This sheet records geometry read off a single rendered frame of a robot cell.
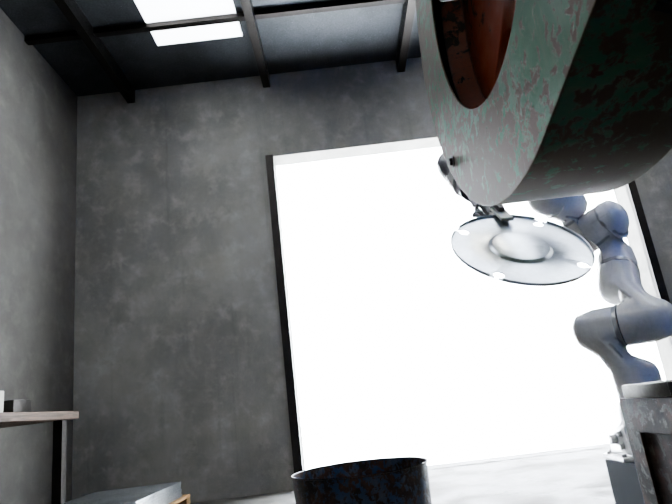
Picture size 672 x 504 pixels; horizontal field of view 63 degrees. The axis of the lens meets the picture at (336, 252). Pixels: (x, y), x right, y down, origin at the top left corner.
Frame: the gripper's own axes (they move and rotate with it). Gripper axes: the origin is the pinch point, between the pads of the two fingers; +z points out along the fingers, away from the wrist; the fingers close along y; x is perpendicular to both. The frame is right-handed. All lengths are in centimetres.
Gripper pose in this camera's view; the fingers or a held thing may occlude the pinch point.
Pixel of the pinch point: (500, 216)
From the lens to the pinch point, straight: 133.5
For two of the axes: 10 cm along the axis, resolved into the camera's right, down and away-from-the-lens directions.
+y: -0.2, -8.7, -4.9
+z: 1.5, 4.8, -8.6
